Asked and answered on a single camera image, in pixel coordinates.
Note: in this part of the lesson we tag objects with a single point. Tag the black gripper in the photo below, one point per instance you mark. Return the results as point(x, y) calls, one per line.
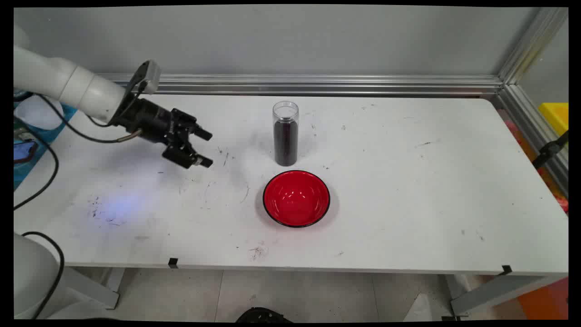
point(145, 119)

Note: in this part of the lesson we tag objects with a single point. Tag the clear jar of dark seeds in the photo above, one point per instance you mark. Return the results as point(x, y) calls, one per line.
point(286, 141)

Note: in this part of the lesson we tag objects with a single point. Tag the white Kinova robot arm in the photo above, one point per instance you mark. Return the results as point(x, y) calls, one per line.
point(68, 81)

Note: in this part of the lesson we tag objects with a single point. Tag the small black edge clip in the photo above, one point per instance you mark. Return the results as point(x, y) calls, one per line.
point(173, 263)
point(505, 270)

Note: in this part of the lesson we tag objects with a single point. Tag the red bowl with black rim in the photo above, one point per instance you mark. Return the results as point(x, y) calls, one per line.
point(296, 200)

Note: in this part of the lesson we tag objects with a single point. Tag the white plastic bag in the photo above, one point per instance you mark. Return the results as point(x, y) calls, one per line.
point(38, 111)

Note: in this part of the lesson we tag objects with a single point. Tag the teal box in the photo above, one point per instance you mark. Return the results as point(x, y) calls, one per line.
point(27, 175)

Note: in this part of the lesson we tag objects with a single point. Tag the smartphone with lit screen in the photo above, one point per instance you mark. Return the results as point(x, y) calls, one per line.
point(23, 151)

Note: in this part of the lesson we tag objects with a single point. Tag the grey table leg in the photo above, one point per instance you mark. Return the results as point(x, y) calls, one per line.
point(494, 293)
point(93, 290)

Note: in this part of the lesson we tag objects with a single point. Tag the black object on floor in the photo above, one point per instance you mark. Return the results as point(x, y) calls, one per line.
point(263, 315)

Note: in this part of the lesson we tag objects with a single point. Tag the black stand pole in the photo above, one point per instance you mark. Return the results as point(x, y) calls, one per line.
point(550, 149)

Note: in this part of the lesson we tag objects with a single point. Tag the orange crate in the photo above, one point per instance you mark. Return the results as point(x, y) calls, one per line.
point(547, 299)

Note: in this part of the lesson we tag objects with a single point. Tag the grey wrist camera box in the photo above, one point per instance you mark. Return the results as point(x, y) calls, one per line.
point(150, 75)

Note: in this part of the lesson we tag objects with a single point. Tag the aluminium frame rail long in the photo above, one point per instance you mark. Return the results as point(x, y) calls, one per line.
point(317, 85)

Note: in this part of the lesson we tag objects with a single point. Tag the aluminium frame rail short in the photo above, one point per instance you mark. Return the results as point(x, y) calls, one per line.
point(529, 122)

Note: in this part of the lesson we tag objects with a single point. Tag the aluminium frame corner post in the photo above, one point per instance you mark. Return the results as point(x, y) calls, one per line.
point(531, 45)

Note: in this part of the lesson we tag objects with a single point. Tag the yellow plastic bracket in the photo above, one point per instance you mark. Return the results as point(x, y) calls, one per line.
point(556, 116)

